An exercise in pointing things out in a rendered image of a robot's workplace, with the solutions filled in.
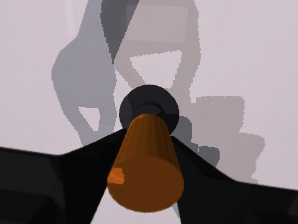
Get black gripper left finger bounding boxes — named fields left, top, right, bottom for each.
left=0, top=128, right=127, bottom=224

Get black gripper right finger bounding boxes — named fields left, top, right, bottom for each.
left=170, top=136, right=298, bottom=224

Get orange knob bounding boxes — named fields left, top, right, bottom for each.
left=107, top=114, right=184, bottom=213

